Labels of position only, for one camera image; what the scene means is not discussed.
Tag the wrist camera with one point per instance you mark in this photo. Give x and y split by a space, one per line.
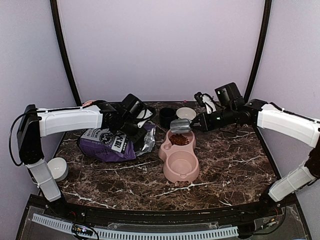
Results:
206 101
143 117

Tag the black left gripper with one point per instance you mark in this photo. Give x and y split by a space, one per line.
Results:
135 138

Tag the pink double pet bowl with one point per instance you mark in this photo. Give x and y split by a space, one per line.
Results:
180 163

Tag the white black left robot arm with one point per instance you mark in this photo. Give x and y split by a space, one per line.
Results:
127 117

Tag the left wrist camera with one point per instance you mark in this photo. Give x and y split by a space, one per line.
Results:
143 117

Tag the white grey round bowl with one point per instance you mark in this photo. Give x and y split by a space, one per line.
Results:
58 168

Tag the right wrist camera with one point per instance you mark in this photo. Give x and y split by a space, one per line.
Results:
206 101

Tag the purple pet food bag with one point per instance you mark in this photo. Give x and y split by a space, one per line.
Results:
107 147

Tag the brown kibble in bowl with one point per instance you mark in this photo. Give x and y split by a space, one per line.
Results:
179 140

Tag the grey slotted cable duct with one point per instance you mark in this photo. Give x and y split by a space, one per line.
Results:
117 231

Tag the red patterned small bowl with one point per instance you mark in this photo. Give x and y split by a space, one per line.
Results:
88 103

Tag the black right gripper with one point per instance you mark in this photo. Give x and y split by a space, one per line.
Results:
205 125

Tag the white ceramic pet bowl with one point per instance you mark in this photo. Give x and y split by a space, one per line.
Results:
186 113

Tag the metal food scoop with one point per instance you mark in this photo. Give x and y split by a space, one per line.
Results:
181 126

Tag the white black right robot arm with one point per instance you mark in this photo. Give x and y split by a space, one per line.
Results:
232 108

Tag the black front frame rail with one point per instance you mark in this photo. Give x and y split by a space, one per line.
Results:
240 215

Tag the dark green mug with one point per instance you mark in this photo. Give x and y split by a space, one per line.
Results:
166 116

